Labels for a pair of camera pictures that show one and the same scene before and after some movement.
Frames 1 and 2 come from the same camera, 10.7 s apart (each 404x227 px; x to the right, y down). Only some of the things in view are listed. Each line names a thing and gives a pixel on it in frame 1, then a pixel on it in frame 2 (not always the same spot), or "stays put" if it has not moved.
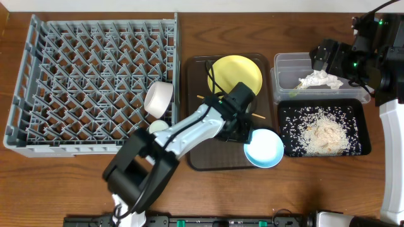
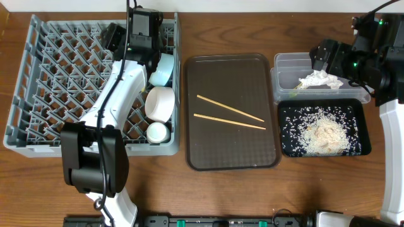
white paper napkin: (320, 77) stays put
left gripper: (238, 133) -> (154, 60)
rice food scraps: (320, 131) stays put
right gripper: (340, 50) stays put
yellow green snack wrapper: (292, 93) stays put
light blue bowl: (266, 149) -> (163, 70)
